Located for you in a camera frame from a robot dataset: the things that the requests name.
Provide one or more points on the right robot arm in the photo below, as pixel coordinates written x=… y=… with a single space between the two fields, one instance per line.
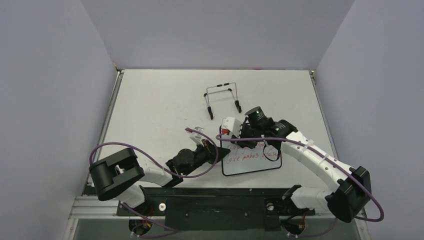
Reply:
x=348 y=189

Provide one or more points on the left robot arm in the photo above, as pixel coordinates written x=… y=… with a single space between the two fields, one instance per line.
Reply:
x=116 y=176

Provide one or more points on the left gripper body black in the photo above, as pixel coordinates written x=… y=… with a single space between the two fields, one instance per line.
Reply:
x=204 y=154

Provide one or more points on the wire whiteboard stand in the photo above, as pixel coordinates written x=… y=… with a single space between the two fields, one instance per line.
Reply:
x=221 y=92

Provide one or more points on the aluminium right side rail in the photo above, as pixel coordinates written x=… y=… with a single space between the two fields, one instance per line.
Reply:
x=331 y=140

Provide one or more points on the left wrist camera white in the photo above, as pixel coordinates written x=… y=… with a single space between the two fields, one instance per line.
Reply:
x=196 y=135

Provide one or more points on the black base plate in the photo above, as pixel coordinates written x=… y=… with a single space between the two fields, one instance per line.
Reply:
x=195 y=222

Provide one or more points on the aluminium left side rail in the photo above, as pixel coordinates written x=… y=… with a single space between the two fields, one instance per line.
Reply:
x=111 y=105

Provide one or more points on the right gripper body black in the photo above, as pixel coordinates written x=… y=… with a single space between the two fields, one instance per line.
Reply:
x=247 y=133

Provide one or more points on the small whiteboard black frame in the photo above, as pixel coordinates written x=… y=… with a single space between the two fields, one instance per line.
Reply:
x=244 y=160

